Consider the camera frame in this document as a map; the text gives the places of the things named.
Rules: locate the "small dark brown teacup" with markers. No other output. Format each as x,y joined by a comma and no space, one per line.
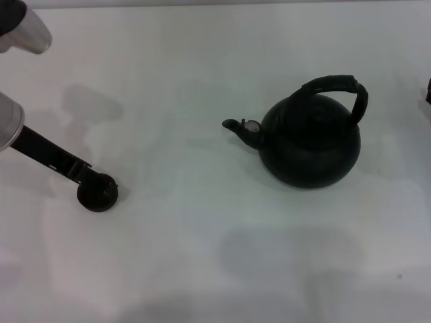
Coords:
94,200

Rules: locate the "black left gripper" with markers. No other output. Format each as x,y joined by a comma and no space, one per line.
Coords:
47,149

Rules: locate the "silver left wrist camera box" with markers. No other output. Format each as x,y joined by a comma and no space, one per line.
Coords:
23,30

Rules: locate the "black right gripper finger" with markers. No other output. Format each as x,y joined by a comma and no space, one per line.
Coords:
429,91

